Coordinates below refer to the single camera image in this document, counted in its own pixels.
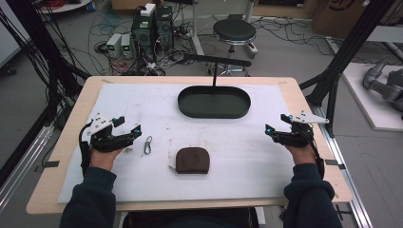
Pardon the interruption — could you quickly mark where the person's right hand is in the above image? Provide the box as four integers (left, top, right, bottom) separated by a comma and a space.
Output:
282, 143, 318, 166

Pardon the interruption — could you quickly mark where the cardboard box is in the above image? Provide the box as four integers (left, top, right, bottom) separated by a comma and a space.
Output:
311, 0, 369, 40

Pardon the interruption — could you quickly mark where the black camera stand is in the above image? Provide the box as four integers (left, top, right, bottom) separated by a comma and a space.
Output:
182, 52, 253, 88

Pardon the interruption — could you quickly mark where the white box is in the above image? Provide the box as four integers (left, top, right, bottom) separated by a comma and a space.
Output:
140, 2, 157, 18

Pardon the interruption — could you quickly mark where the black oval tray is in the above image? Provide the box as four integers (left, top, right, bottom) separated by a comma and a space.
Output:
177, 85, 252, 120

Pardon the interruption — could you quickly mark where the white floor board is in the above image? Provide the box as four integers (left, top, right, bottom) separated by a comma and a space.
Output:
341, 62, 403, 133

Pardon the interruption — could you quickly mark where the black round stool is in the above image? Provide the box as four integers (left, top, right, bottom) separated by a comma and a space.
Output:
208, 17, 259, 77

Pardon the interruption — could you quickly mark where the wooden table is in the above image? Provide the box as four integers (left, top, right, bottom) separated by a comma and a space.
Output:
26, 75, 354, 216

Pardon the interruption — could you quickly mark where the brown pouch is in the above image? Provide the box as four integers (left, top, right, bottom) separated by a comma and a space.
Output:
175, 146, 211, 175

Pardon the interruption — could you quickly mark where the silver carabiner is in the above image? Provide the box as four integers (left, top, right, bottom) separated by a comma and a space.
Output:
144, 135, 154, 156

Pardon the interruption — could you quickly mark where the round white table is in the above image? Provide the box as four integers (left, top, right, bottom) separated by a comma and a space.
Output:
37, 0, 93, 15

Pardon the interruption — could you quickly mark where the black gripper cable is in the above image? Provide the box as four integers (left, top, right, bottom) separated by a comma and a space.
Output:
78, 123, 93, 178
303, 131, 326, 181

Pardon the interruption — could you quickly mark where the black computer tower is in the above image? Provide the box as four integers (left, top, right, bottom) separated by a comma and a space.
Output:
130, 11, 157, 62
154, 5, 175, 49

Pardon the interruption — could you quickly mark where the person's left hand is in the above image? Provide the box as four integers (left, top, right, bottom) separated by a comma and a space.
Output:
89, 146, 125, 172

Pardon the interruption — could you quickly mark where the white table leg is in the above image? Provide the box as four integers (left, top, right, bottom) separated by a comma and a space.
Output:
189, 0, 206, 57

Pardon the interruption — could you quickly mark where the grey power supply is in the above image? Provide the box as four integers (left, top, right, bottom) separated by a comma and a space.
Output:
120, 33, 134, 59
106, 32, 124, 59

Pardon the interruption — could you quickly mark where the black metal frame post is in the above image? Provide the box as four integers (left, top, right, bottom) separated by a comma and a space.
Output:
298, 0, 394, 138

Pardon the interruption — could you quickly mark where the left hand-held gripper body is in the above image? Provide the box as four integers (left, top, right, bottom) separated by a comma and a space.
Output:
85, 112, 135, 153

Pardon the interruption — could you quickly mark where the aluminium rail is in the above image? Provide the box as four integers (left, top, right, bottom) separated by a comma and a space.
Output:
0, 123, 55, 214
311, 105, 374, 228

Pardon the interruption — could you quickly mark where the person's lap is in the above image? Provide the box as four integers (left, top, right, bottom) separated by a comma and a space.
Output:
121, 206, 261, 228

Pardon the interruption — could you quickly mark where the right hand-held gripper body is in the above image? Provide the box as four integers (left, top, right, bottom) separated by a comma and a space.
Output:
278, 110, 331, 148

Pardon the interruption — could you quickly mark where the black frame with cables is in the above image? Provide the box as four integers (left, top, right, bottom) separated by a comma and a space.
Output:
0, 0, 91, 129

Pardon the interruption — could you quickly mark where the white table mat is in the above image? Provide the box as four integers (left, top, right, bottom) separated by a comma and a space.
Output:
57, 82, 297, 204

